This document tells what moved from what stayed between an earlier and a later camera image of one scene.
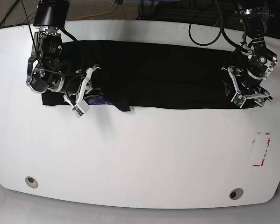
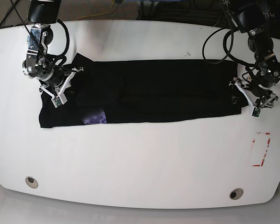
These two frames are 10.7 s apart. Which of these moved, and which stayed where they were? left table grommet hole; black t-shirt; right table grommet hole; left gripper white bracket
Moved: left gripper white bracket; black t-shirt
Stayed: left table grommet hole; right table grommet hole
